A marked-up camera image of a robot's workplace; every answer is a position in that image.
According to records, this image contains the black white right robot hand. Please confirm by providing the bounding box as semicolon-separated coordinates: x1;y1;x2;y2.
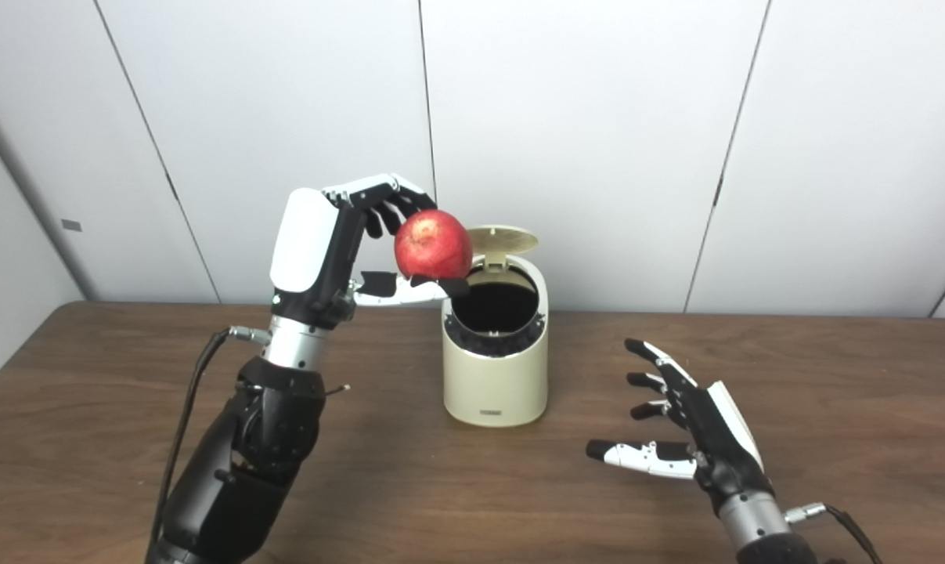
586;338;777;514

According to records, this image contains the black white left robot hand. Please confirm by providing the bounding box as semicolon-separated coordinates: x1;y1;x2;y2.
269;173;471;330

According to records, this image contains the red apple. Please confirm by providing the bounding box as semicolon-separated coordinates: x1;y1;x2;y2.
394;209;474;281

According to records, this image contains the cream round bin lid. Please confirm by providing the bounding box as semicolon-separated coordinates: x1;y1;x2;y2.
464;226;539;271

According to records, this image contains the cream-colored bin body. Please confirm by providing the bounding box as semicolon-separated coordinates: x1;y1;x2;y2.
441;255;550;428

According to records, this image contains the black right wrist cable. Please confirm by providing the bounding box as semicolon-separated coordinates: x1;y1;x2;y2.
785;503;884;564

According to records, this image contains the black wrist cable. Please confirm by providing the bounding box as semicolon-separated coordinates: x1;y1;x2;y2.
785;503;884;564
147;325;273;564

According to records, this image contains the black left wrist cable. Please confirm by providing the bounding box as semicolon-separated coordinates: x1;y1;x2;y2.
147;325;273;564

